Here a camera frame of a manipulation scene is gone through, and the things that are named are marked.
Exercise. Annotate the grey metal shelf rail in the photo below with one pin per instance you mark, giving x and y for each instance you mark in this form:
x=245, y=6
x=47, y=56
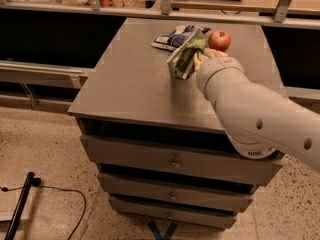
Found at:
x=303, y=14

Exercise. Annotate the grey drawer cabinet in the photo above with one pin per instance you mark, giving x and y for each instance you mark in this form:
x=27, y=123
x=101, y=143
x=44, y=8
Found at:
x=133, y=97

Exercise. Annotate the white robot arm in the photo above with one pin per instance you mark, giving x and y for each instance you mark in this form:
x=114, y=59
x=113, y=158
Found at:
x=256, y=119

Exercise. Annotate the grey drawer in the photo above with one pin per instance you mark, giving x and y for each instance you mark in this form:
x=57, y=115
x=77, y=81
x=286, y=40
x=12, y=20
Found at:
x=174, y=193
x=172, y=212
x=224, y=167

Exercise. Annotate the middle grey drawer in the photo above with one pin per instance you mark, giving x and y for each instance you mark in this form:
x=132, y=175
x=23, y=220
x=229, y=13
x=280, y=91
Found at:
x=174, y=193

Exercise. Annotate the black pole on floor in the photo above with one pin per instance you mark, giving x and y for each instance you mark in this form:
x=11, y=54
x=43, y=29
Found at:
x=14, y=223

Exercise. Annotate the green jalapeno chip bag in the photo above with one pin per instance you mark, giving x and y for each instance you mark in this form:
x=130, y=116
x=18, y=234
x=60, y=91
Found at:
x=181, y=62

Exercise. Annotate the red apple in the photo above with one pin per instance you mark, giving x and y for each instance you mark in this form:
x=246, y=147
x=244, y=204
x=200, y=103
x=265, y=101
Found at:
x=219, y=40

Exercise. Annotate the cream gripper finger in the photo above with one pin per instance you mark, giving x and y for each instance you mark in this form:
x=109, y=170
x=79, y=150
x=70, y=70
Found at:
x=214, y=53
x=197, y=61

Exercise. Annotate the top grey drawer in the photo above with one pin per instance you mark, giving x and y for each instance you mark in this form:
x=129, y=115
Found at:
x=224, y=167

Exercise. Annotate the blue chip bag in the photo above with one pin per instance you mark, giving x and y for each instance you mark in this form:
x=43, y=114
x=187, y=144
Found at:
x=175, y=39

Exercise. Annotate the bottom grey drawer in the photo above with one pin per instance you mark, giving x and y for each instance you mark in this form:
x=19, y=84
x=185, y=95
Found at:
x=172, y=212

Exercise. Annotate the grey side shelf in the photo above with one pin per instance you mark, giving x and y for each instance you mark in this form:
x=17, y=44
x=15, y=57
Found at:
x=43, y=74

